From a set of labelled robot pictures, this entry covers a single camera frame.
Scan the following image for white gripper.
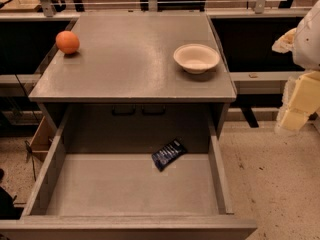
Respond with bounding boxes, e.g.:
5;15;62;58
272;28;320;132

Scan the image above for blue rxbar wrapper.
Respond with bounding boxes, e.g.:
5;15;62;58
151;139;187;172

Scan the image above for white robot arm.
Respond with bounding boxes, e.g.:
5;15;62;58
272;1;320;135

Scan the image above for grey cabinet counter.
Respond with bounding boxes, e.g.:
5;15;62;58
29;12;236;133

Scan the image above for open grey top drawer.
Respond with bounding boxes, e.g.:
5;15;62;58
0;104;256;240

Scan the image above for white paper bowl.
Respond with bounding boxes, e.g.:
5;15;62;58
173;44;220;74

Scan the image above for orange round fruit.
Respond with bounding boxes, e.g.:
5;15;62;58
56;31;80;54

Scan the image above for brown cardboard box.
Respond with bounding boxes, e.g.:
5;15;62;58
29;117;55;162

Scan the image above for grey metal rail shelf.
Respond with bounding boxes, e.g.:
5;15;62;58
230;71;301;95

